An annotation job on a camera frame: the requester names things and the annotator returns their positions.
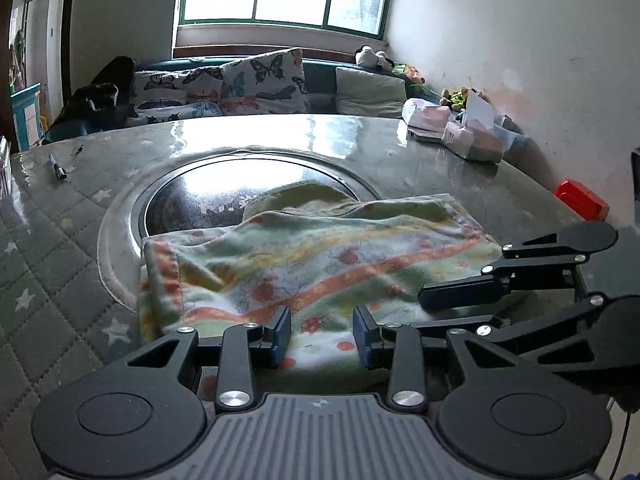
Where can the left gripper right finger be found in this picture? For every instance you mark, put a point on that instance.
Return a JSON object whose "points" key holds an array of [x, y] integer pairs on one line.
{"points": [[397, 348]]}

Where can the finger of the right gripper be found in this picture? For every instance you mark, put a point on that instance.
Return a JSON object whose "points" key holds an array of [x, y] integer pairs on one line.
{"points": [[500, 278], [460, 323]]}

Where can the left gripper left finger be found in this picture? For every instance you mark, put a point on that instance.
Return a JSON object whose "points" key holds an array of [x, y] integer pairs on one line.
{"points": [[244, 348]]}

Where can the colourful patterned garment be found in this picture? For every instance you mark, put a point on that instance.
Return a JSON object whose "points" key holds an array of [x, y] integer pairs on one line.
{"points": [[319, 253]]}

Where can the red plastic box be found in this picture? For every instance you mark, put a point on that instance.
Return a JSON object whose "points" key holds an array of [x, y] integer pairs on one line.
{"points": [[582, 200]]}

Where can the tissue pack near white card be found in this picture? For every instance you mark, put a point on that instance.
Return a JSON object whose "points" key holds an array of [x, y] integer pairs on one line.
{"points": [[473, 145]]}

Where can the clear plastic storage box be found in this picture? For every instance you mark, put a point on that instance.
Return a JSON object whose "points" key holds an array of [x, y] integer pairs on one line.
{"points": [[507, 132]]}

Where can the round glass turntable inset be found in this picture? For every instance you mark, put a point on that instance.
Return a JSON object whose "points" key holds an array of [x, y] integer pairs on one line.
{"points": [[212, 192]]}

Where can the pink tissue pack behind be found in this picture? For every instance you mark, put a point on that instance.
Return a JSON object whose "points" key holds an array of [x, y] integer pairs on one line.
{"points": [[424, 115]]}

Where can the grey sofa cushion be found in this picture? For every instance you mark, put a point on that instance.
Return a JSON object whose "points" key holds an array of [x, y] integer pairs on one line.
{"points": [[361, 93]]}

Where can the black marker pen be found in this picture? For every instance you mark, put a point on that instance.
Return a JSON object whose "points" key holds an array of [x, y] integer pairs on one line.
{"points": [[59, 171]]}

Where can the butterfly print folded blanket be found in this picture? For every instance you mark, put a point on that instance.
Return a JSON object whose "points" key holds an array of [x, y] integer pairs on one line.
{"points": [[158, 96]]}

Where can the white plush toy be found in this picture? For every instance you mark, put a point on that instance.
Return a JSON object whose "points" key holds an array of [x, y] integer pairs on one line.
{"points": [[366, 57]]}

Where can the butterfly print cushion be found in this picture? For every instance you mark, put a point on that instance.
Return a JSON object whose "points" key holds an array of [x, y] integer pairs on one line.
{"points": [[271, 83]]}

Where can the blue sofa bench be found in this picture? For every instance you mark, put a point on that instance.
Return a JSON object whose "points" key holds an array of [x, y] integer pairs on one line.
{"points": [[319, 70]]}

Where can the black bag on sofa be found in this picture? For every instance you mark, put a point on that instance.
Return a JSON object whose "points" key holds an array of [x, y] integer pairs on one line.
{"points": [[100, 106]]}

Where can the blue white cabinet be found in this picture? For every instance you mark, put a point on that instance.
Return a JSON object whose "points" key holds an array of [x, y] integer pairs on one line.
{"points": [[26, 117]]}

